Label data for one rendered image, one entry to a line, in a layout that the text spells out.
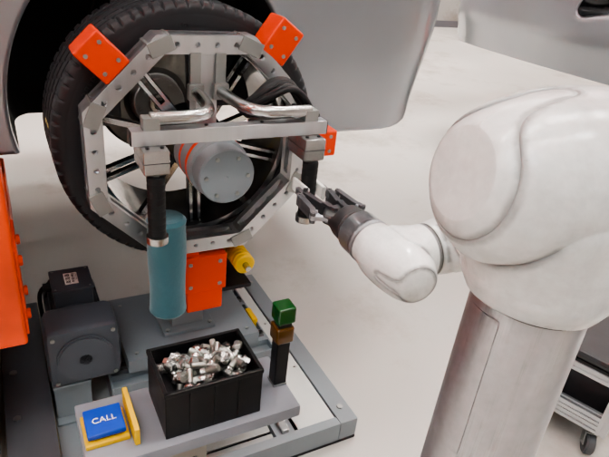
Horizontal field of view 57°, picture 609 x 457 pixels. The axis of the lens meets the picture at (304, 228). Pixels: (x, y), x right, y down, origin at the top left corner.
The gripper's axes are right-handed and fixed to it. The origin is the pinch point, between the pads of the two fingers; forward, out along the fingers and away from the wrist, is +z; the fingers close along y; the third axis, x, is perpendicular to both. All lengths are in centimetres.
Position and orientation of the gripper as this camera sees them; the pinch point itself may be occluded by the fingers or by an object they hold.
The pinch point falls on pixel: (308, 188)
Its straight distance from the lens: 126.5
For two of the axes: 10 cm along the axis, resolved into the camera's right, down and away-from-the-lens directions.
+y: 8.9, -1.4, 4.4
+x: 1.0, -8.8, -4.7
